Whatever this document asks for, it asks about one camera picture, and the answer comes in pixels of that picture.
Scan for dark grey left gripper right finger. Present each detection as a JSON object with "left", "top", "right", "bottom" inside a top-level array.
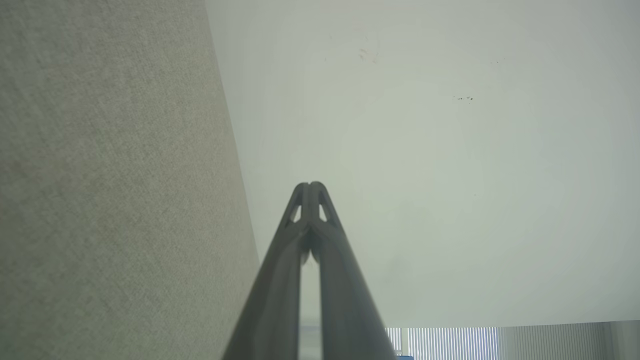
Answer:
[{"left": 310, "top": 182, "right": 399, "bottom": 360}]

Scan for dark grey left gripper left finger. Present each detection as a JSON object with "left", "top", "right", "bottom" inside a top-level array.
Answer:
[{"left": 222, "top": 182, "right": 311, "bottom": 360}]

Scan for white window blinds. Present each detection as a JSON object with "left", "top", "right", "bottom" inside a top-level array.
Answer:
[{"left": 385, "top": 320, "right": 614, "bottom": 360}]

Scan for grey fabric table pad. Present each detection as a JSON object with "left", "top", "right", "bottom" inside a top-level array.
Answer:
[{"left": 0, "top": 0, "right": 262, "bottom": 360}]

